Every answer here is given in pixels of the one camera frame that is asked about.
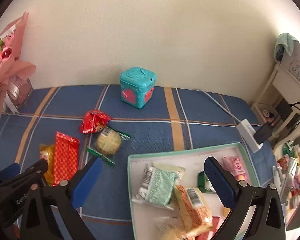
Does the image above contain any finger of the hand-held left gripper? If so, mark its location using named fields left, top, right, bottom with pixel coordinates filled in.
left=0, top=162, right=21, bottom=184
left=12, top=158, right=49, bottom=180

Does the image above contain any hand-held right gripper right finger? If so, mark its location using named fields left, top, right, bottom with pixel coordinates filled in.
left=204, top=156, right=287, bottom=240

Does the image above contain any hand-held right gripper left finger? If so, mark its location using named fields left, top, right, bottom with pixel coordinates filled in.
left=20, top=156, right=103, bottom=240

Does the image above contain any green white biscuit packet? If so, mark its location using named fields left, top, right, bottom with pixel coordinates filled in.
left=197, top=170, right=217, bottom=194

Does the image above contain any yellow snack packet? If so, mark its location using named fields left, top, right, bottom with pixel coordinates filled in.
left=39, top=144, right=56, bottom=187

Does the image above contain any pink snack packet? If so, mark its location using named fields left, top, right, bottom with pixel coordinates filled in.
left=221, top=155, right=248, bottom=182

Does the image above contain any white tray with teal rim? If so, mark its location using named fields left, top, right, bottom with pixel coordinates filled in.
left=127, top=142, right=288, bottom=240

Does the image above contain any red orange patterned packet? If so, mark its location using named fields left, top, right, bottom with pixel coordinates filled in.
left=52, top=131, right=80, bottom=187

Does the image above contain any orange cream snack packet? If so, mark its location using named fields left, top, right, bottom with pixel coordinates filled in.
left=174, top=185, right=214, bottom=238

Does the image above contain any red box-shaped packet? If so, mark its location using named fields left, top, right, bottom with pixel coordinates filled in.
left=195, top=216, right=225, bottom=240

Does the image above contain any round cookie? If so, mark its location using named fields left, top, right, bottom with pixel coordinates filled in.
left=86, top=126, right=131, bottom=167

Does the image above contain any pale green snack packet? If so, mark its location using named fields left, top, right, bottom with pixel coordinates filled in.
left=132, top=166, right=182, bottom=210

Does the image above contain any white power strip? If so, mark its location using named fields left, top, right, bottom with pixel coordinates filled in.
left=236, top=119, right=264, bottom=153

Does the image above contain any red crinkled snack packet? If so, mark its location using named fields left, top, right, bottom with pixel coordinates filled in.
left=79, top=109, right=112, bottom=135

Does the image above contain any grey white flat device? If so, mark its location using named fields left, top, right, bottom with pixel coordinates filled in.
left=272, top=165, right=286, bottom=198

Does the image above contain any black charger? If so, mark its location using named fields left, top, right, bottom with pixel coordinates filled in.
left=254, top=124, right=273, bottom=145

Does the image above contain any blue plaid tablecloth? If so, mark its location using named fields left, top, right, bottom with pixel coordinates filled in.
left=0, top=84, right=278, bottom=240

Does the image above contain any white plastic chair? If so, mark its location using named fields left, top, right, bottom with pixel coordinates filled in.
left=272, top=119, right=300, bottom=157

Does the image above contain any teal toy box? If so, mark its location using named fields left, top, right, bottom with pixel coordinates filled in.
left=119, top=67, right=157, bottom=110

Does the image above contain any pink flower bouquet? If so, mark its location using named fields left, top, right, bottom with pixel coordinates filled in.
left=0, top=12, right=37, bottom=122

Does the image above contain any white wooden shelf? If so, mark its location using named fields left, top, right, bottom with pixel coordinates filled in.
left=250, top=37, right=300, bottom=142

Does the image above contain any teal cloth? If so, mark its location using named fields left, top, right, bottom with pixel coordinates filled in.
left=274, top=33, right=300, bottom=63

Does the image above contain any white power cable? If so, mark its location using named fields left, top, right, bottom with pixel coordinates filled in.
left=195, top=89, right=242, bottom=125

